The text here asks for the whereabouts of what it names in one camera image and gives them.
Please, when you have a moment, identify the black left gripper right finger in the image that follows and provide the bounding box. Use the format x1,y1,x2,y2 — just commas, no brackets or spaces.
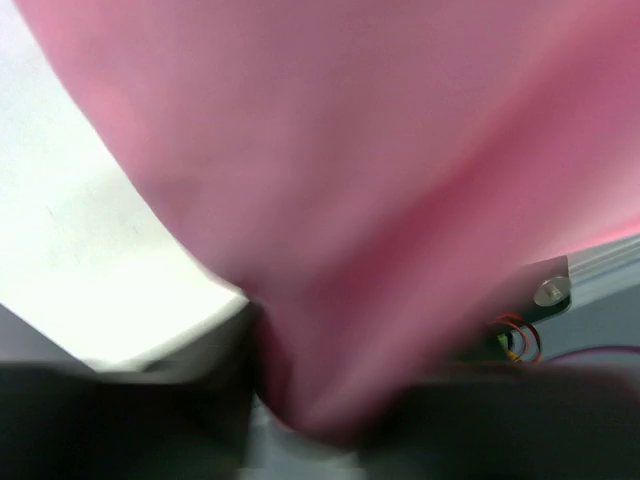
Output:
359,365,639,479

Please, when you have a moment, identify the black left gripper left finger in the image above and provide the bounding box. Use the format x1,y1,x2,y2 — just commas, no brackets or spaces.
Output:
1,304,260,479

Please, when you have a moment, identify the pink pillowcase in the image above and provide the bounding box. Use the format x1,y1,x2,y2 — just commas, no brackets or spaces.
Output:
17,1,639,439

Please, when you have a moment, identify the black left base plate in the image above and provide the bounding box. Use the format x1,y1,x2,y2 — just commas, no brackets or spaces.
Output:
479,254,574,371

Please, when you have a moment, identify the aluminium front frame rail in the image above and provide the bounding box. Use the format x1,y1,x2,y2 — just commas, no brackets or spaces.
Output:
568,235,639,286

